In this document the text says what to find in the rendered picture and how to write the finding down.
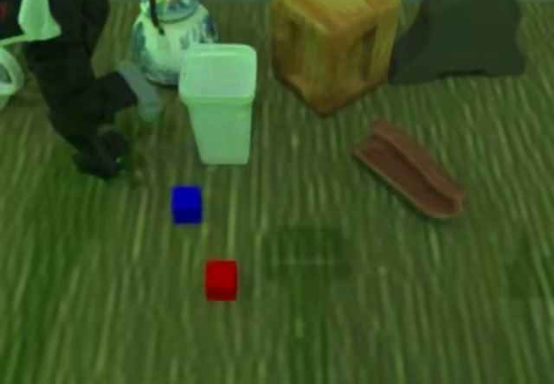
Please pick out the white plastic container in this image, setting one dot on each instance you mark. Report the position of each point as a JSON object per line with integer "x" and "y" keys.
{"x": 221, "y": 111}

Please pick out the wooden crate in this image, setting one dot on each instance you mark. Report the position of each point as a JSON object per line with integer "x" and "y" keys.
{"x": 333, "y": 42}

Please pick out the blue and white porcelain teapot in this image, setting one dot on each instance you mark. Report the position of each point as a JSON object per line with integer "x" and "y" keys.
{"x": 169, "y": 33}

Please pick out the brown oblong tray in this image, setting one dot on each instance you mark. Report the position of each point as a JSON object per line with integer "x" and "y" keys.
{"x": 409, "y": 172}

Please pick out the red cube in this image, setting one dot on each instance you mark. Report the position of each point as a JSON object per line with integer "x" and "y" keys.
{"x": 221, "y": 280}

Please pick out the grey cylindrical object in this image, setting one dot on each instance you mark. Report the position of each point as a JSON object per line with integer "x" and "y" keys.
{"x": 143, "y": 90}

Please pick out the dark grey rounded object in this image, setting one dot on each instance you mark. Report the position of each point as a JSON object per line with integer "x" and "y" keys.
{"x": 463, "y": 29}

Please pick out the blue cube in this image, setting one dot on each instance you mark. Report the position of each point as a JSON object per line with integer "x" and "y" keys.
{"x": 186, "y": 204}

